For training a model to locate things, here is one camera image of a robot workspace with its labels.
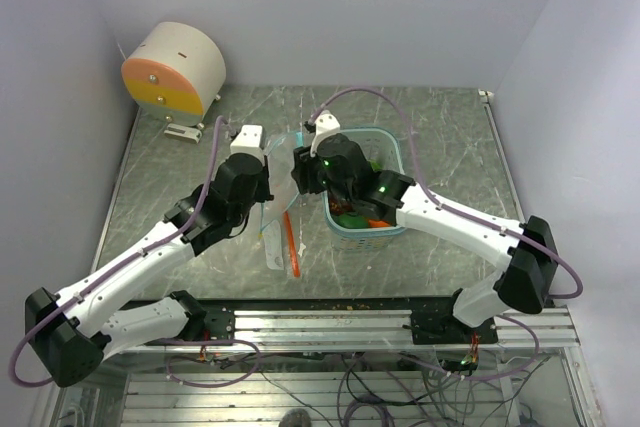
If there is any orange toy fruit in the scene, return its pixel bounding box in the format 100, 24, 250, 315
368, 219, 391, 228

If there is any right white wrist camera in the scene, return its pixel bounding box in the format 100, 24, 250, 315
304, 109, 341, 157

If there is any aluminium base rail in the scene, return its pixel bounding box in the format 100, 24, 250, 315
119, 308, 581, 351

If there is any round cream drawer box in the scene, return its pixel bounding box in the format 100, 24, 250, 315
121, 21, 227, 127

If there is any purple cable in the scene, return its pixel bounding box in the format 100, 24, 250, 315
311, 84, 585, 300
8, 115, 232, 389

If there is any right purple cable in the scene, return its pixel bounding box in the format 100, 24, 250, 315
311, 84, 585, 300

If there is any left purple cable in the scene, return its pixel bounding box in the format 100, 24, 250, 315
8, 115, 232, 389

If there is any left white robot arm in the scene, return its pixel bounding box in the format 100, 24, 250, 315
25, 148, 273, 387

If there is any clear zip top bag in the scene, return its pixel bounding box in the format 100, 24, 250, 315
258, 132, 304, 271

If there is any light blue plastic basket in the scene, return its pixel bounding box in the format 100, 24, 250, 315
322, 127, 405, 253

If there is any green toy avocado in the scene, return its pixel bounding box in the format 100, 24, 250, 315
333, 212, 369, 230

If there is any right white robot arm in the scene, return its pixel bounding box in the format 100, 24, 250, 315
291, 134, 558, 343

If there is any small white wall clip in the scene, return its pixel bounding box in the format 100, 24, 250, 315
478, 89, 494, 103

